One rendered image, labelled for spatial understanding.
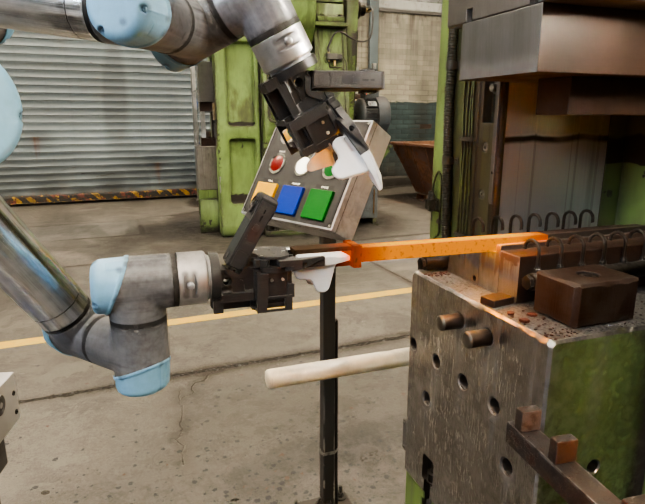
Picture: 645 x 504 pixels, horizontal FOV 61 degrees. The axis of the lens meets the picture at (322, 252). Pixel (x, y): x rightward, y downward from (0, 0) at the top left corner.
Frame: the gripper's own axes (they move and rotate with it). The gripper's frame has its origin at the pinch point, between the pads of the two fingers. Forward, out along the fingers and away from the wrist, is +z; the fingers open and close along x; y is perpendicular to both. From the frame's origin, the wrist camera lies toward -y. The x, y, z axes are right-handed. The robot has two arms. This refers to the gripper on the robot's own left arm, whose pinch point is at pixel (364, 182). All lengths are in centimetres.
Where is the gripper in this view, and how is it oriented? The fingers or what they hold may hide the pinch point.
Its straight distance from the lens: 83.0
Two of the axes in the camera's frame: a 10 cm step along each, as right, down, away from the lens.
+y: -8.3, 5.3, -1.8
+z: 4.5, 8.2, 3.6
